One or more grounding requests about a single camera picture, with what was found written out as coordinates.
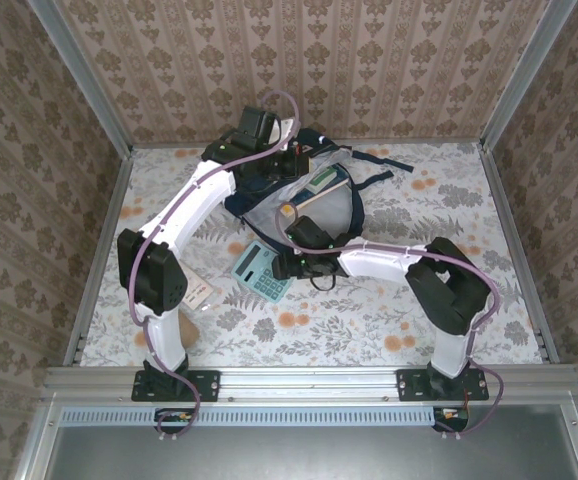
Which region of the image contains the green notebook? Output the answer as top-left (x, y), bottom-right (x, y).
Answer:
top-left (303, 167), bottom-right (339, 195)

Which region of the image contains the teal calculator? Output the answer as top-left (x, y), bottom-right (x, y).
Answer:
top-left (231, 240), bottom-right (295, 304)

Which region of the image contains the navy blue backpack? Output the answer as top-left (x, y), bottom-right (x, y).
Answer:
top-left (223, 127), bottom-right (415, 251)

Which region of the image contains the white red printed packet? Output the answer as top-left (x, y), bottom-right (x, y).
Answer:
top-left (181, 277), bottom-right (216, 312)

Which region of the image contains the brown fabric pencil case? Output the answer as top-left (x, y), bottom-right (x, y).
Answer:
top-left (177, 312), bottom-right (201, 351)

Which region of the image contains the floral tablecloth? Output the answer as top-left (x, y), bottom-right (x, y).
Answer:
top-left (78, 142), bottom-right (545, 369)

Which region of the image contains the grey metal shelf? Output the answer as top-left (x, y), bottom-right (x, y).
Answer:
top-left (43, 424), bottom-right (578, 480)

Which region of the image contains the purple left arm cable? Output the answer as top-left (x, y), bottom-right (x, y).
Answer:
top-left (127, 89), bottom-right (303, 444)

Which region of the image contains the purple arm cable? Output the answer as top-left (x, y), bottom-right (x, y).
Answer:
top-left (276, 201), bottom-right (505, 441)
top-left (127, 89), bottom-right (303, 444)

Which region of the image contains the aluminium table back rail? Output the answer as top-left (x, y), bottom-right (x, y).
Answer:
top-left (131, 138), bottom-right (485, 150)

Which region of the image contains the aluminium mounting rail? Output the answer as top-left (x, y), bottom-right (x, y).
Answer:
top-left (42, 364), bottom-right (578, 405)

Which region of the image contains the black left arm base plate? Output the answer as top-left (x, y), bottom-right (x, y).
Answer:
top-left (131, 369), bottom-right (220, 403)

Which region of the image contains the blue slotted cable duct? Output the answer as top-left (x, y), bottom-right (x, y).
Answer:
top-left (60, 405), bottom-right (445, 428)

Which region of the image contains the aluminium table side rail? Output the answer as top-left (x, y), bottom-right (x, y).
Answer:
top-left (477, 142), bottom-right (561, 365)
top-left (62, 149), bottom-right (135, 369)

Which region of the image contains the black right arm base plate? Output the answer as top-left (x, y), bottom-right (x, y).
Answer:
top-left (396, 368), bottom-right (490, 403)

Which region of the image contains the black cable connector box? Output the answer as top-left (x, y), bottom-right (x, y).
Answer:
top-left (432, 407), bottom-right (471, 434)
top-left (154, 407), bottom-right (196, 435)

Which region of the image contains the aluminium frame post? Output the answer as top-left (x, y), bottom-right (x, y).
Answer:
top-left (27, 0), bottom-right (135, 160)
top-left (479, 0), bottom-right (578, 151)

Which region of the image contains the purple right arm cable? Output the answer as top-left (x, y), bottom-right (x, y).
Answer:
top-left (276, 201), bottom-right (505, 441)

